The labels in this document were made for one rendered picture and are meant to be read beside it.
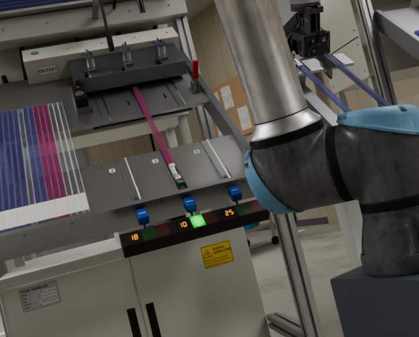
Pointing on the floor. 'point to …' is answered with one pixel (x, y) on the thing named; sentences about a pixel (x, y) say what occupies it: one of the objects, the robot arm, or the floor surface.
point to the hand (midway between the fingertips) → (303, 83)
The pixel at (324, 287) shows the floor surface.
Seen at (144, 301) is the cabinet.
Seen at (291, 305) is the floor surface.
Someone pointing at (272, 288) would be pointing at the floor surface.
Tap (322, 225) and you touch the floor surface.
